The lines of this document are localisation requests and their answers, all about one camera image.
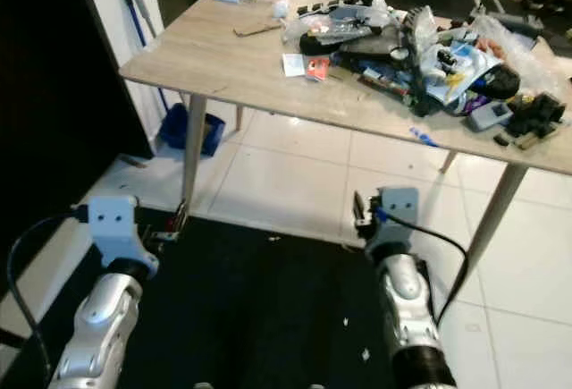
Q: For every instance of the blue dustpan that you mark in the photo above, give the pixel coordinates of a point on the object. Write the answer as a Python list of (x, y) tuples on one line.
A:
[(192, 130)]

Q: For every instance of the blue tape strip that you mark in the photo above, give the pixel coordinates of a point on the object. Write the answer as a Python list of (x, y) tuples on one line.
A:
[(424, 137)]

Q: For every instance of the small white paper scrap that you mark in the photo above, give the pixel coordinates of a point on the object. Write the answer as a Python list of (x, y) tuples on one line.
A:
[(365, 353), (342, 322)]

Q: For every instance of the black floor mat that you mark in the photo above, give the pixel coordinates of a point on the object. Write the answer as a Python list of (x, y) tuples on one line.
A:
[(259, 317)]

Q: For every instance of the small red card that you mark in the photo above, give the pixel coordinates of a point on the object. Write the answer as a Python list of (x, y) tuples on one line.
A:
[(317, 69)]

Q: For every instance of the small black block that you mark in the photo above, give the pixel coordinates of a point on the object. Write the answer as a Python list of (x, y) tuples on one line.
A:
[(500, 139)]

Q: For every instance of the grey handheld device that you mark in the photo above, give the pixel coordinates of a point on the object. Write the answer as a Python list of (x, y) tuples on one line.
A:
[(489, 116)]

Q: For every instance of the small white card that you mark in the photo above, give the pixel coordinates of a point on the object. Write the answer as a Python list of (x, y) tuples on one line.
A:
[(294, 64)]

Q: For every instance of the light wooden table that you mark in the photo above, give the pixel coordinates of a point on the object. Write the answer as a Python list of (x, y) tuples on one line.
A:
[(206, 58)]

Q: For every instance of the blue printed package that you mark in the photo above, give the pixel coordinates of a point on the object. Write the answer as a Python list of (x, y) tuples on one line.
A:
[(460, 71)]

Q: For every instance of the clear bag with black parts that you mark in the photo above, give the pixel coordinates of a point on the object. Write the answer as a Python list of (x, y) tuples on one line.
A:
[(349, 27)]

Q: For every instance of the black oval shoe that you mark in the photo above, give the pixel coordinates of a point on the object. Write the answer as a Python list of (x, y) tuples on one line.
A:
[(496, 82)]

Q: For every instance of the grey treaded tyre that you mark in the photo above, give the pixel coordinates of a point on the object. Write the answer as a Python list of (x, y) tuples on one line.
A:
[(420, 27)]

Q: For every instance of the black clamp tool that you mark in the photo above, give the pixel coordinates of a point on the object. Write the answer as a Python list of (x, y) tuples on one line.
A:
[(534, 116)]

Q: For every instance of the brown wooden strip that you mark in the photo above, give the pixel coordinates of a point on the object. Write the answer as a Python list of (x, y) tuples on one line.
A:
[(256, 29)]

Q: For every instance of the small clear bottle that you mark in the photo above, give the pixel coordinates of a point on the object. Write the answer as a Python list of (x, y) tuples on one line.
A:
[(281, 7)]

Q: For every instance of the crumpled clear plastic bag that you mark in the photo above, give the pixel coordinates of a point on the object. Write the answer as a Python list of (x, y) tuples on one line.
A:
[(523, 49)]

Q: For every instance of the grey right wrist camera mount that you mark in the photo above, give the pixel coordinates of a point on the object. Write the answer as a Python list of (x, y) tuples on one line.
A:
[(398, 210)]

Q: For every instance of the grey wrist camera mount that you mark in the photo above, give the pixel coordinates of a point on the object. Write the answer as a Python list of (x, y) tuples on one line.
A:
[(116, 224), (398, 210)]

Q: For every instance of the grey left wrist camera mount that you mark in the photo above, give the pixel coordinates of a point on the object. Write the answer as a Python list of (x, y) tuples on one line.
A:
[(116, 224)]

